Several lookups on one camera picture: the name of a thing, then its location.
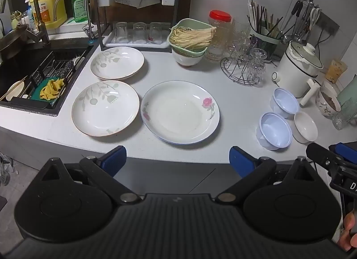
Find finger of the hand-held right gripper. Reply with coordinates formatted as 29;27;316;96
328;142;357;162
306;143;344;171

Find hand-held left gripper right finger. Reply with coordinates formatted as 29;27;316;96
215;146;318;204

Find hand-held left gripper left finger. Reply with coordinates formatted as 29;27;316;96
37;145;142;204

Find small white ceramic bowl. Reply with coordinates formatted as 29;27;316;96
293;111;318;144

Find pale blue plastic bowl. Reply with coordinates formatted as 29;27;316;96
256;112;293;150
269;88;300;117

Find white plate with grey leaves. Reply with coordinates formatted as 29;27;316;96
90;47;145;81
72;81;140;137

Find white plate with pink rose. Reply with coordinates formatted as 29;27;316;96
140;80;220;145

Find person's right hand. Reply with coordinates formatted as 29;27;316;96
342;211;357;252

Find textured glass tumbler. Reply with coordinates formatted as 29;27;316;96
332;98;357;130

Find patterned bowl with brown food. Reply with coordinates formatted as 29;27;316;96
315;86;342;118

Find white bowl with thin rim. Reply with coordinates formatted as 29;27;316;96
322;79;339;95

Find yellow snack packet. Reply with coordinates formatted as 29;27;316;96
325;59;348;84

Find white electric cooking pot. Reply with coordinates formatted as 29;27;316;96
272;41;324;106

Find yellow dish cloth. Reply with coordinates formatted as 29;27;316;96
39;78;66;100

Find clear glass cup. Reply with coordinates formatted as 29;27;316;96
231;20;251;50
247;48;267;81

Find glass pot lid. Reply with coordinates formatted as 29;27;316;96
289;41;324;70

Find green sponge mat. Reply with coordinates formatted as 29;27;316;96
29;79;56;102

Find steel wool scrubber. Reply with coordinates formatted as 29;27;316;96
53;64;74;79

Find crumpled plastic bag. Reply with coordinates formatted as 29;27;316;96
0;152;14;187

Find white bowl under colander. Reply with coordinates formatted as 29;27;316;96
171;47;205;67

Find sink drain rack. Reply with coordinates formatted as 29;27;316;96
17;52;84;109

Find white drip tray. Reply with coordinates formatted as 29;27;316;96
103;29;172;49

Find green and white chopstick holder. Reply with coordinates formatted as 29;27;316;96
249;26;281;61

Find white bowl in sink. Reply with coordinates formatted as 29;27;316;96
5;80;25;102

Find black power strip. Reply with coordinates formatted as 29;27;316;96
318;10;340;35

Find drinking glass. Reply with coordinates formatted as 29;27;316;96
115;22;128;40
149;22;164;43
132;22;147;42

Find dried noodles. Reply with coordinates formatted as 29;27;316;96
170;26;217;50

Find hanging kitchen utensils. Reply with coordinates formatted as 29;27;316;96
287;0;321;42

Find clear jar with red lid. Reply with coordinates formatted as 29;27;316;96
205;10;233;61

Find black kitchen sink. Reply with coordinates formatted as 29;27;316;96
0;38;94;117

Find bundle of chopsticks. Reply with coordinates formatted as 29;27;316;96
247;0;283;38

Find green colander basket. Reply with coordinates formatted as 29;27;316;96
168;18;216;54

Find black metal shelf rack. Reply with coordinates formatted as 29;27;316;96
91;0;180;53

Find bronze faucet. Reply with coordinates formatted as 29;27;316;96
0;0;51;47

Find chrome faucet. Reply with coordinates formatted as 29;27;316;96
53;0;95;42

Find green dish soap bottle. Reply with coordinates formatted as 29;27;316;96
71;0;90;23

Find dark pan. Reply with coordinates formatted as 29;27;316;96
0;24;37;61

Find blue and white bottle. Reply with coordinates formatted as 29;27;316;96
21;0;37;32

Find yellow detergent bottle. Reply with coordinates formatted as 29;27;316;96
29;0;67;31

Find wire cup rack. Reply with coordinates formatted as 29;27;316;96
220;38;268;86

